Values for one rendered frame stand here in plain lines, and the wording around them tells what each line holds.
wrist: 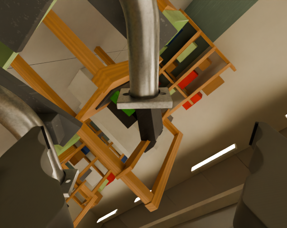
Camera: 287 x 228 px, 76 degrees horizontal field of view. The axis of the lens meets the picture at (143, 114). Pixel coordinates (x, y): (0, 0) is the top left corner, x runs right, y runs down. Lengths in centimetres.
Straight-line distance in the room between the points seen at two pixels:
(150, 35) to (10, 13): 15
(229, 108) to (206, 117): 78
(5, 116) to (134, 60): 13
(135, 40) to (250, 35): 597
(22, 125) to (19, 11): 12
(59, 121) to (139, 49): 14
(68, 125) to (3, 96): 8
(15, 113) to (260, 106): 647
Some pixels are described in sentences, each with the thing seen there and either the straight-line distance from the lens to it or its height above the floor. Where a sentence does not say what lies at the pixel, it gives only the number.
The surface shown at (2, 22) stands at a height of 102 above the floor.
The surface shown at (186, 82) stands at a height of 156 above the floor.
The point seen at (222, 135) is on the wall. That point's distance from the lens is 687.
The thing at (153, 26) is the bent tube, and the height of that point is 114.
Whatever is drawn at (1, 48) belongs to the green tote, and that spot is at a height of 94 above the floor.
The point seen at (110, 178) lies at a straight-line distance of 606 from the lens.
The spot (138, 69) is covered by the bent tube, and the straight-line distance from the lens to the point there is 17.
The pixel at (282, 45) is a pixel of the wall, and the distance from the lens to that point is 628.
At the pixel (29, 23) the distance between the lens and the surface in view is 25.
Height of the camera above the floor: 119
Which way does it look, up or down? 2 degrees up
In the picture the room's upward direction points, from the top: 137 degrees clockwise
